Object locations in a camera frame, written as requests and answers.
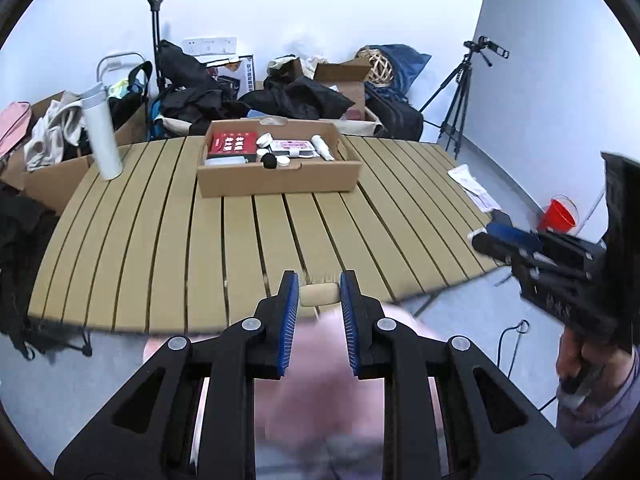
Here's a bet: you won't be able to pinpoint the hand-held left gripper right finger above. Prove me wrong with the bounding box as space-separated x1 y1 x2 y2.
340 270 583 480

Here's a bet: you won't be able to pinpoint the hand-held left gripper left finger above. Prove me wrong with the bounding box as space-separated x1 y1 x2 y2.
54 270 301 480

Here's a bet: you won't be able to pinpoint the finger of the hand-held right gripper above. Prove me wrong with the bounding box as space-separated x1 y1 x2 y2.
487 210 544 249
471 231 544 267

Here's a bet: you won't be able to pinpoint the cardboard box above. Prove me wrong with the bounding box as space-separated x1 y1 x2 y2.
196 116 363 198

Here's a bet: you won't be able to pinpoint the pink printed packet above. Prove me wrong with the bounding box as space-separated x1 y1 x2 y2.
270 139 317 158

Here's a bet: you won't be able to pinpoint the white tube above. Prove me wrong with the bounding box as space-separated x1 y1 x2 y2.
311 135 335 162

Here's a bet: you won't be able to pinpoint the red printed box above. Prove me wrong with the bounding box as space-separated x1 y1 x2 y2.
207 131 259 156

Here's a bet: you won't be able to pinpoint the person's right forearm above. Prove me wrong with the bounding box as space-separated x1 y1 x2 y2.
556 347 640 448

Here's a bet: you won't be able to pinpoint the person's right hand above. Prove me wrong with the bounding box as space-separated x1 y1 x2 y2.
556 331 589 380

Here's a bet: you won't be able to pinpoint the beige rounded block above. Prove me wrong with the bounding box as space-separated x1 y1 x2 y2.
299 284 342 307

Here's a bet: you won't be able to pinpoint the red plastic cup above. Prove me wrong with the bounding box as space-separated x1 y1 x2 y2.
537 195 580 235

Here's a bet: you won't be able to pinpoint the white paper packet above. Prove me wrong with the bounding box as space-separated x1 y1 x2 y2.
447 164 501 213

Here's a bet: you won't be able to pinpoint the person's pink trousers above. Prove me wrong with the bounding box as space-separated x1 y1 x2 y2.
142 305 446 480

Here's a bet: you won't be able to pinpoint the black tripod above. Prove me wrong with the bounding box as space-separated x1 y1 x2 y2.
419 52 473 161

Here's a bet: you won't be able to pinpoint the black suitcase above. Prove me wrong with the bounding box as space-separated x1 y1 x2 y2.
365 82 425 142

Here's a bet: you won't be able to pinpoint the blue bag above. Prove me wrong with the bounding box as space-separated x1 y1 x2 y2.
356 44 432 96

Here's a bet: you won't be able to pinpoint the wicker ball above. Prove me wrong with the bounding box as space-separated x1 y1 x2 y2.
369 46 396 83

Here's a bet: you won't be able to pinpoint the large open cardboard carton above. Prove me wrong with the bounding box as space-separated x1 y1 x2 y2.
314 57 373 121

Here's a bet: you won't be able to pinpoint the black jacket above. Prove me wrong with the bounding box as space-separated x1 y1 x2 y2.
250 76 356 121

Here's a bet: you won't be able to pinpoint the printed carton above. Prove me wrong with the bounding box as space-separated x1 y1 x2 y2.
205 55 257 101

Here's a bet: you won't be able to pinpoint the black clothes pile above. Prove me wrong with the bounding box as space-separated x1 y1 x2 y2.
157 40 251 136

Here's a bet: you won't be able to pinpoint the small cardboard carton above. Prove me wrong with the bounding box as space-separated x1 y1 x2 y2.
267 56 303 81

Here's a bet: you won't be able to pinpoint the white thermos bottle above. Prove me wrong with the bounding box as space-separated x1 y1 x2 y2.
80 85 123 181

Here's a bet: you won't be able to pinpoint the dark cloth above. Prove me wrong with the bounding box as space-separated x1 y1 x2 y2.
0 182 93 361

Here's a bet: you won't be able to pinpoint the cardboard carton with clothes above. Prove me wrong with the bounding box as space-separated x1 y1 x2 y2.
22 91 151 216

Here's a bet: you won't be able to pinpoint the black backpack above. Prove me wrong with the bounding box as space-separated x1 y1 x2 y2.
107 61 153 131

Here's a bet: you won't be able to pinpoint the beige clothes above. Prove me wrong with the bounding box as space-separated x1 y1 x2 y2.
24 91 93 171

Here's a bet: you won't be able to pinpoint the pink bag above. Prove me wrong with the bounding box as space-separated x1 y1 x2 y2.
0 101 32 158

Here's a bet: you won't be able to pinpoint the black floor cable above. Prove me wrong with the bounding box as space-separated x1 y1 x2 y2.
495 319 558 411

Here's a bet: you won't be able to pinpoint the white wall socket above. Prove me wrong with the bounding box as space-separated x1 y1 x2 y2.
182 36 237 56

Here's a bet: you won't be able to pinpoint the white metal frame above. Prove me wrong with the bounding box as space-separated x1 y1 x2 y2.
96 51 146 86

